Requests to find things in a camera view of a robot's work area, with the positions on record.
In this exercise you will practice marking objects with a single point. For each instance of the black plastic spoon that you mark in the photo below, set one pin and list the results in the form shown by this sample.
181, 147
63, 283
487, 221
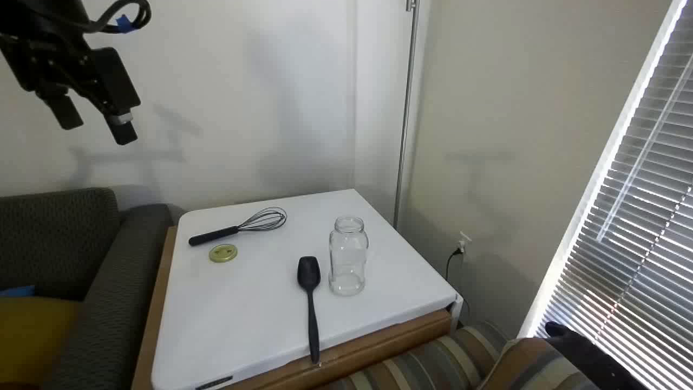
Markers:
309, 273

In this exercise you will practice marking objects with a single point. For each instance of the grey metal wall pole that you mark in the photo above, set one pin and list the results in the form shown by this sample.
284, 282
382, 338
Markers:
405, 108

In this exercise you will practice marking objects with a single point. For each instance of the white window blinds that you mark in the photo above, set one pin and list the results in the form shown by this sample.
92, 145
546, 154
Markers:
636, 217

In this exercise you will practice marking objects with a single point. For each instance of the striped sofa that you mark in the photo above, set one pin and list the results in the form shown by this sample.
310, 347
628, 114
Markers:
420, 365

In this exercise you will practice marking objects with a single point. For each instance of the white plastic board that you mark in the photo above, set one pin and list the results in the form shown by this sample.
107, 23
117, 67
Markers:
246, 317

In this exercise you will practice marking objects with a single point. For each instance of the blue cushion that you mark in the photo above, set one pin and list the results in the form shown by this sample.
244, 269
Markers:
13, 291

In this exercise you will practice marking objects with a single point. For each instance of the clear glass jar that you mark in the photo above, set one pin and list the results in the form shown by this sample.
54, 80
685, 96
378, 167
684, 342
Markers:
349, 260

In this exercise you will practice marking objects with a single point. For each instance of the yellow cushion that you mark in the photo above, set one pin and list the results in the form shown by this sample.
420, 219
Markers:
35, 332

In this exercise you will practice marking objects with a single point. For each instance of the white wall outlet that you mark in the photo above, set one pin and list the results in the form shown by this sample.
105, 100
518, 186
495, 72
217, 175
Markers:
464, 240

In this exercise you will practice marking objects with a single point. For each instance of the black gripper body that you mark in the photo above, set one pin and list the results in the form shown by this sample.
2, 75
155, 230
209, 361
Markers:
44, 57

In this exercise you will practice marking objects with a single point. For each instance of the striped sofa cushion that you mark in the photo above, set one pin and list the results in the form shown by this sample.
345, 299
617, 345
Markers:
533, 365

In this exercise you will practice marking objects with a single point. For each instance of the grey sofa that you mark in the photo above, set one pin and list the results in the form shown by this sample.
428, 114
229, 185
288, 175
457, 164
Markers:
109, 288

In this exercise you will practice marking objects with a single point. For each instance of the black object by window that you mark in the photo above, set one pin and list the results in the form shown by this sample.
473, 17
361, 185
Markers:
593, 360

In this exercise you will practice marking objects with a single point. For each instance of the gold jar lid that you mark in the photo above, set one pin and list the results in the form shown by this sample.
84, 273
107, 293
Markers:
225, 251

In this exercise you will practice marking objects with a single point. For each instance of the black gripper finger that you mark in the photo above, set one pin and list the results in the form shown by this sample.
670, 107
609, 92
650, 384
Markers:
63, 108
109, 78

